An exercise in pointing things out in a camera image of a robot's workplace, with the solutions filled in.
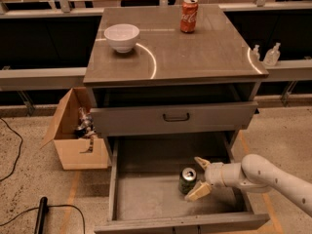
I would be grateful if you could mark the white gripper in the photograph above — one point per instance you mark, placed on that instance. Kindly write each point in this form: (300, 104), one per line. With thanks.
(214, 174)

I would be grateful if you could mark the green soda can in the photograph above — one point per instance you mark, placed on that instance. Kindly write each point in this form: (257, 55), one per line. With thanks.
(187, 180)

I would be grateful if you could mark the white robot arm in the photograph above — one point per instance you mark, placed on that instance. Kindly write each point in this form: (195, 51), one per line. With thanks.
(253, 174)

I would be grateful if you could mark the open middle grey drawer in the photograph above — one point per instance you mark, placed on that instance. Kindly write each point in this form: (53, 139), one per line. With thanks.
(144, 196)

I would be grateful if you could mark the top grey drawer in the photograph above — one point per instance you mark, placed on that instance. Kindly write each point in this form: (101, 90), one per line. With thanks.
(148, 120)

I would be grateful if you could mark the grey drawer cabinet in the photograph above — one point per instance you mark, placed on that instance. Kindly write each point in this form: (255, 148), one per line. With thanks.
(213, 64)

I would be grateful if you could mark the red Coca-Cola can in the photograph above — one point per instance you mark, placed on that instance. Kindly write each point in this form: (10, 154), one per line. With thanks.
(188, 15)

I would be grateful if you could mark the crumpled items in box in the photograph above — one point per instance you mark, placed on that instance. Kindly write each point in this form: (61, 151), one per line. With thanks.
(86, 128)

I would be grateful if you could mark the brown cardboard box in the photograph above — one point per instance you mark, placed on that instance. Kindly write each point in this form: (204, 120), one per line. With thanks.
(75, 153)

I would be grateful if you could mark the clear sanitizer pump bottle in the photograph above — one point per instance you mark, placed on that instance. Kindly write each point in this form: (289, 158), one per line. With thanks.
(272, 55)

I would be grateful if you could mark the white ceramic bowl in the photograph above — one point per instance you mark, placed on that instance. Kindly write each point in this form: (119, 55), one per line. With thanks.
(121, 37)

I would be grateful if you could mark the black power strip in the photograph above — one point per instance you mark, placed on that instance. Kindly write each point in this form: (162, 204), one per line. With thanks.
(40, 220)

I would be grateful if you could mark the black drawer handle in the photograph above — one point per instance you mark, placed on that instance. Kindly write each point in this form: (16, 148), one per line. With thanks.
(171, 118)

